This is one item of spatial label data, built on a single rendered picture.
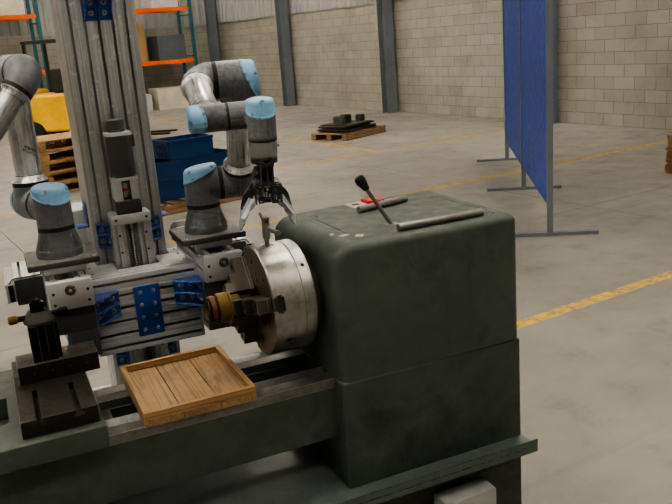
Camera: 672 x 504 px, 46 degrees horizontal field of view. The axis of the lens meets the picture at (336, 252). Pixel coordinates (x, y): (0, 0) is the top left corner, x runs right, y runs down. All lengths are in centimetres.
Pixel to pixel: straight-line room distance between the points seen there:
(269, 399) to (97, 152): 113
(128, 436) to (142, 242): 93
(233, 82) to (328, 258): 68
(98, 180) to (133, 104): 29
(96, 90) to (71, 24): 22
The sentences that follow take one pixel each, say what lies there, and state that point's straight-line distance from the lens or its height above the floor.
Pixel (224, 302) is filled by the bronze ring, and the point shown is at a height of 110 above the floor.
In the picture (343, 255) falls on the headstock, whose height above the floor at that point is 123.
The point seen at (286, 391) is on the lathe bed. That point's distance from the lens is 221.
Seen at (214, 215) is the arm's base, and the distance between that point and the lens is 278.
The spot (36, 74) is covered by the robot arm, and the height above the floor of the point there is 174.
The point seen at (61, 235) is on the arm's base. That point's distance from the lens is 271.
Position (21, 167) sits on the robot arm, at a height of 145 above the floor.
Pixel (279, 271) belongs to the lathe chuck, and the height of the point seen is 119.
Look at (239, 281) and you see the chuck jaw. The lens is 227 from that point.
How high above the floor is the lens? 179
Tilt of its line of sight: 15 degrees down
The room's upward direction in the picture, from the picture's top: 4 degrees counter-clockwise
